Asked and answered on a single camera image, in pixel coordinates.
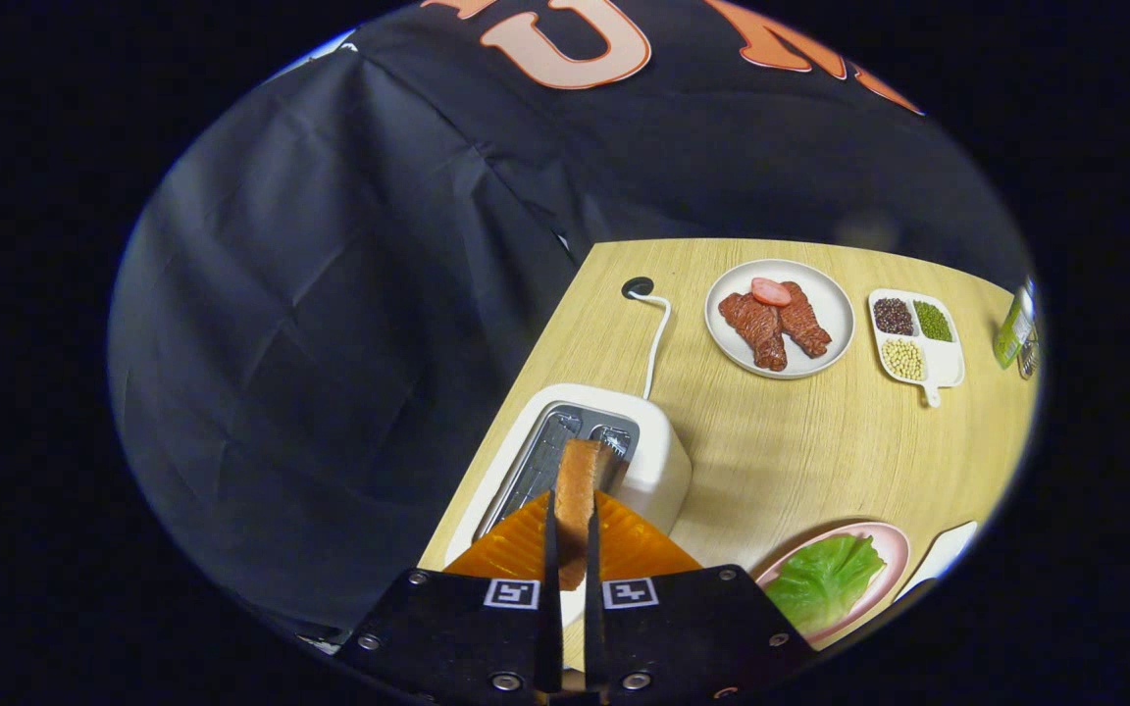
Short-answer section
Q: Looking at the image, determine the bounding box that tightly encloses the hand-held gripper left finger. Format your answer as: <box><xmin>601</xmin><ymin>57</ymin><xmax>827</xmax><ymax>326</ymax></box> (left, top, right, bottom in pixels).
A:
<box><xmin>334</xmin><ymin>490</ymin><xmax>564</xmax><ymax>702</ymax></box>

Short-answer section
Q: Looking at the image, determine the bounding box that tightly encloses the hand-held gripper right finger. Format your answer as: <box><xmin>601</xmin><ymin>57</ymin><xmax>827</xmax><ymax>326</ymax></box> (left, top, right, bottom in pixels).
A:
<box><xmin>583</xmin><ymin>490</ymin><xmax>816</xmax><ymax>702</ymax></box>

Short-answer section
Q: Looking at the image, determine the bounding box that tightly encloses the toasted bread slice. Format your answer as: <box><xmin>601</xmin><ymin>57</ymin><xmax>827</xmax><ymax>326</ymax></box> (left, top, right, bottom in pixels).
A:
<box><xmin>553</xmin><ymin>438</ymin><xmax>617</xmax><ymax>591</ymax></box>

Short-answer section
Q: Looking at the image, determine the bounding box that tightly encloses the green lettuce leaf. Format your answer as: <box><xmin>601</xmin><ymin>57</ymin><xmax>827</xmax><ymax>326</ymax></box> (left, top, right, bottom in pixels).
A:
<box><xmin>764</xmin><ymin>534</ymin><xmax>888</xmax><ymax>636</ymax></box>

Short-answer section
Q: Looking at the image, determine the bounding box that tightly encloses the white toaster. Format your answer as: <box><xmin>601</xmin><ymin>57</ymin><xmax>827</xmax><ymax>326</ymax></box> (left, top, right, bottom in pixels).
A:
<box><xmin>442</xmin><ymin>382</ymin><xmax>693</xmax><ymax>629</ymax></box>

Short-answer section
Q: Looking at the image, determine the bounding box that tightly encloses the pink plate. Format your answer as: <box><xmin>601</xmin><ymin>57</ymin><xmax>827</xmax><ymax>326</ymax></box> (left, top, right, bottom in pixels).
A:
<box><xmin>754</xmin><ymin>521</ymin><xmax>911</xmax><ymax>648</ymax></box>

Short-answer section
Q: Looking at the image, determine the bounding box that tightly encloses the brown meat piece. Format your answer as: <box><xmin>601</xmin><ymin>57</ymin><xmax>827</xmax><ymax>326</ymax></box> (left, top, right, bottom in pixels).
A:
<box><xmin>778</xmin><ymin>281</ymin><xmax>833</xmax><ymax>358</ymax></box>
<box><xmin>718</xmin><ymin>292</ymin><xmax>789</xmax><ymax>373</ymax></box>

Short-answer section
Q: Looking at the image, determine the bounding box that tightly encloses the black backdrop cloth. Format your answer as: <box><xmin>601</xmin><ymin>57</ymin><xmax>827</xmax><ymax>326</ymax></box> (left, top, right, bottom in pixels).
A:
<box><xmin>106</xmin><ymin>0</ymin><xmax>1032</xmax><ymax>638</ymax></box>

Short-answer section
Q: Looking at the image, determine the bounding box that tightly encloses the white plate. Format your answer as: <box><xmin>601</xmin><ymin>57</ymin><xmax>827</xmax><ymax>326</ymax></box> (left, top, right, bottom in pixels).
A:
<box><xmin>894</xmin><ymin>521</ymin><xmax>978</xmax><ymax>601</ymax></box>

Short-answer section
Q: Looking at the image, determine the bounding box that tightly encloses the pale grey round plate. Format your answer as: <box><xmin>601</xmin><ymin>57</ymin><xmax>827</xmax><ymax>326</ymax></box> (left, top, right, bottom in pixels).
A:
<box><xmin>704</xmin><ymin>259</ymin><xmax>855</xmax><ymax>380</ymax></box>

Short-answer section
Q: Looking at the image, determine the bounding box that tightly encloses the pile of yellow soybeans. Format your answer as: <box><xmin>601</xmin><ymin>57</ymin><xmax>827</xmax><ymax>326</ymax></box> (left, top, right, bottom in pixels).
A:
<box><xmin>882</xmin><ymin>338</ymin><xmax>926</xmax><ymax>381</ymax></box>

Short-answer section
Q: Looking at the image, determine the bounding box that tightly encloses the pile of dark red beans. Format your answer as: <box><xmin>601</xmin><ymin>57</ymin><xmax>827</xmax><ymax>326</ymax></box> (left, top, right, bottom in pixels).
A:
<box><xmin>873</xmin><ymin>298</ymin><xmax>915</xmax><ymax>336</ymax></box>

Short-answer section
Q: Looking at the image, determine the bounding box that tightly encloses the white divided dish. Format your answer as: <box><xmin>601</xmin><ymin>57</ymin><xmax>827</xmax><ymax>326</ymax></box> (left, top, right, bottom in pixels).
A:
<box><xmin>867</xmin><ymin>288</ymin><xmax>965</xmax><ymax>408</ymax></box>

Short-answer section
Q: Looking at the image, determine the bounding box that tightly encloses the pile of green beans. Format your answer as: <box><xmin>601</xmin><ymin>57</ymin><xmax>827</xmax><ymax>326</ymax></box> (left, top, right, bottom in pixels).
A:
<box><xmin>914</xmin><ymin>300</ymin><xmax>953</xmax><ymax>342</ymax></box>

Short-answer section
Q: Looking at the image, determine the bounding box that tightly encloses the green label metal bottle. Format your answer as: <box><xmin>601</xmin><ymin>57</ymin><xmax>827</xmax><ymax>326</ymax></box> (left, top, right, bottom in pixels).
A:
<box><xmin>994</xmin><ymin>279</ymin><xmax>1037</xmax><ymax>370</ymax></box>

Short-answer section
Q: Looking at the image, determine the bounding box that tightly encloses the white toaster cable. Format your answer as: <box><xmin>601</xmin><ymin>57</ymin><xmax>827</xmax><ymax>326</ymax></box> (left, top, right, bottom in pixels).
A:
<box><xmin>629</xmin><ymin>291</ymin><xmax>674</xmax><ymax>401</ymax></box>

